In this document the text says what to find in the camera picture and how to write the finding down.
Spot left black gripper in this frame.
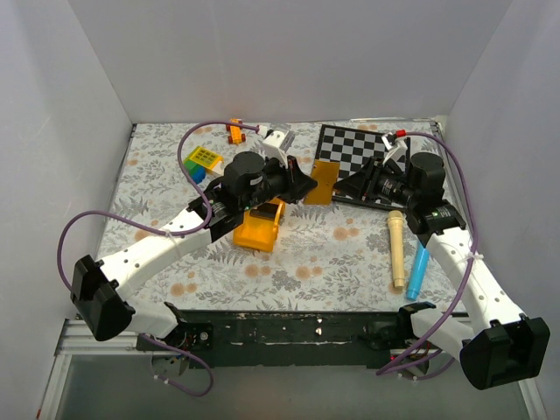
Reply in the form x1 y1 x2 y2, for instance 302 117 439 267
241 153 318 213

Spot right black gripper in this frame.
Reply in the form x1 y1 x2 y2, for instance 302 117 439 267
332 156 417 208

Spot tan leather card holder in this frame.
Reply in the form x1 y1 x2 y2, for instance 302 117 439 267
304 160 340 206

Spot dark credit card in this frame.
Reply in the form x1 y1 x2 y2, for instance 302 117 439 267
249 203 278 220

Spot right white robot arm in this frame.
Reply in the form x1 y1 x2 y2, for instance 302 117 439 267
334 152 550 390

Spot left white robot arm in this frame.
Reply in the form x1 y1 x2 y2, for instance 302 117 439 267
71 152 317 350

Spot black white chessboard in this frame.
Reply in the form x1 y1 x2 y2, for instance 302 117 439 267
315 124 411 211

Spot beige toy microphone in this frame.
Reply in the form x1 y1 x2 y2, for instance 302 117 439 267
387 210 405 290

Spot yellow plastic bin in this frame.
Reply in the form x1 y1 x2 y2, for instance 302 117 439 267
233 198 286 253

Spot floral table mat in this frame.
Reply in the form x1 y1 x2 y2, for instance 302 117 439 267
85 121 482 314

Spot orange toy car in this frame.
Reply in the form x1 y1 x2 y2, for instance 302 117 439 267
227 118 246 145

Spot yellow green toy block house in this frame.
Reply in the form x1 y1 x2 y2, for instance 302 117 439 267
183 146 224 184

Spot blue toy microphone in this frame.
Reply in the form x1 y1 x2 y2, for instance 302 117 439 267
406 242 430 301

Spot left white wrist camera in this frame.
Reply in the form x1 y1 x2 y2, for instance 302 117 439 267
262 129 295 164

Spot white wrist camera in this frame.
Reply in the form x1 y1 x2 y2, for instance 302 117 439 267
262 129 295 164
381 129 408 165

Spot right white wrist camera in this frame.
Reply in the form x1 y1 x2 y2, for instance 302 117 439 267
381 129 408 165

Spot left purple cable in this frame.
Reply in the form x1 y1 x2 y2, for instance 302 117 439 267
59 122 270 397

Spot purple cable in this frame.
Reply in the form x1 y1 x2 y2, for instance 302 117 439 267
59 122 270 397
375 129 480 381

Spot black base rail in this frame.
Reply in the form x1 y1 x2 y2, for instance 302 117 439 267
130 309 447 371

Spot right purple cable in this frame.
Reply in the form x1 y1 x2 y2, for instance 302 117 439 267
375 129 480 381

